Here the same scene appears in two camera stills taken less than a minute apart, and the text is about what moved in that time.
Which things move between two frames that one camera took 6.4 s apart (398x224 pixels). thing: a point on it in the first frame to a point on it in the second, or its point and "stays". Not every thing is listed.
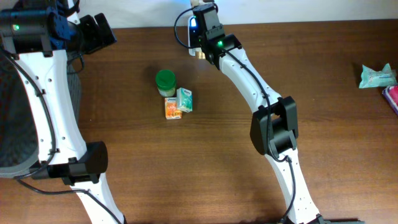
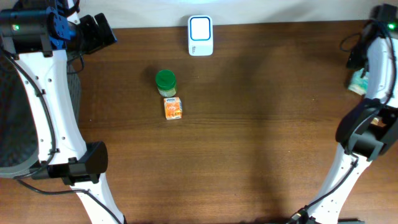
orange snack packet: [171, 112] stays
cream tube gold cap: [199, 53] to [378, 121]
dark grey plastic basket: [19, 126] stays
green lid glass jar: [166, 81] stays
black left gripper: [86, 25] stays
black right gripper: [203, 11] to [354, 62]
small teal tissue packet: [184, 99] to [358, 84]
